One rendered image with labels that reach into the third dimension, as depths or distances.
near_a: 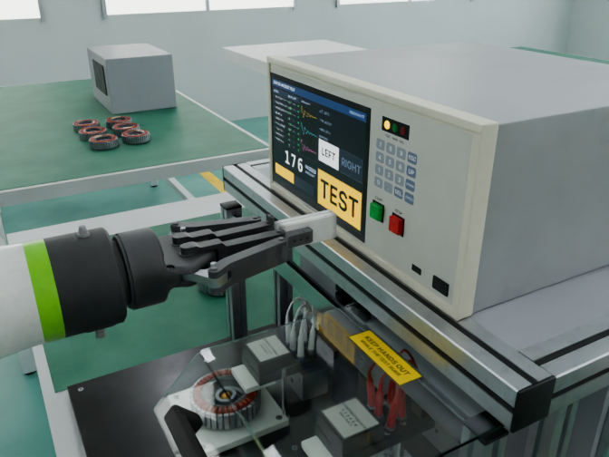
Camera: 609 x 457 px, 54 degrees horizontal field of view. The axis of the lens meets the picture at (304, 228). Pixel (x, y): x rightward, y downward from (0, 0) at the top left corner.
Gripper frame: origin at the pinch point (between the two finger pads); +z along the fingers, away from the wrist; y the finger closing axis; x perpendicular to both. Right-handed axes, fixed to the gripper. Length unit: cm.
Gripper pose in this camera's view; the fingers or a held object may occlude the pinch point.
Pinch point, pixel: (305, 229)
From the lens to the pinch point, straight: 65.1
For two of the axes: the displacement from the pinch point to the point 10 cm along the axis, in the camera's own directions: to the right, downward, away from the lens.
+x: 0.0, -9.1, -4.2
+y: 4.8, 3.7, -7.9
